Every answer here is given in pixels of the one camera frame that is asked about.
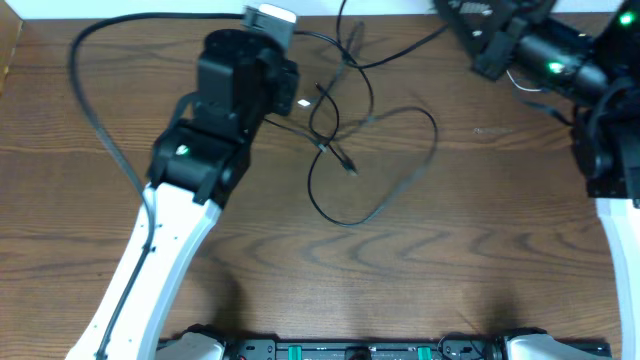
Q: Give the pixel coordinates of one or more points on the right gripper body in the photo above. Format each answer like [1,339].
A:
[497,57]

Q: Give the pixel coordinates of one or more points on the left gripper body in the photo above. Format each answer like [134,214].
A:
[282,82]

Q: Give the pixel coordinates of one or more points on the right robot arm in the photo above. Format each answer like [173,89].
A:
[601,76]

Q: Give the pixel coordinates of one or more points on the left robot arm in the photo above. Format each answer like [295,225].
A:
[196,164]

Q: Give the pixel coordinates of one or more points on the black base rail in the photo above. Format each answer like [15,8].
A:
[202,342]

